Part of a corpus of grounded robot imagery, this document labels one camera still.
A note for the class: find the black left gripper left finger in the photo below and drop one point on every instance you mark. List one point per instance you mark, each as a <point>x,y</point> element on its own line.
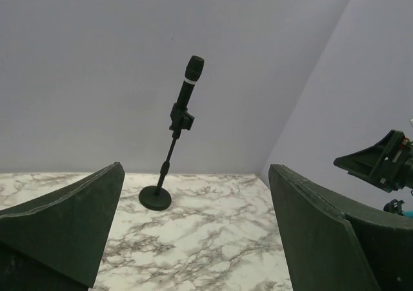
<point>57,240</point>

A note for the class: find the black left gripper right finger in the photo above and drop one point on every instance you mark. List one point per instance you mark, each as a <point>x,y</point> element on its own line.
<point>332,242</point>

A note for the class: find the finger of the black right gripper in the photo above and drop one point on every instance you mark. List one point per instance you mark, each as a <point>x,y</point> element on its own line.
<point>361,163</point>

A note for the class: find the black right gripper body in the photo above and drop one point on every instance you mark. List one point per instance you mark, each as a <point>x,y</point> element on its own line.
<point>403,177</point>

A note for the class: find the black round-base microphone stand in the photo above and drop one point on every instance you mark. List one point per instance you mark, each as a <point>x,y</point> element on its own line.
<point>156,197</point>

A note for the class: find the black handheld microphone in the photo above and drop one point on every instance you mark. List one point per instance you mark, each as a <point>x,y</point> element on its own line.
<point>193,72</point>

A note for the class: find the teal microphone on stand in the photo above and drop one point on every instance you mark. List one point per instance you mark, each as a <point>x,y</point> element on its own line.
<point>395,207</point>

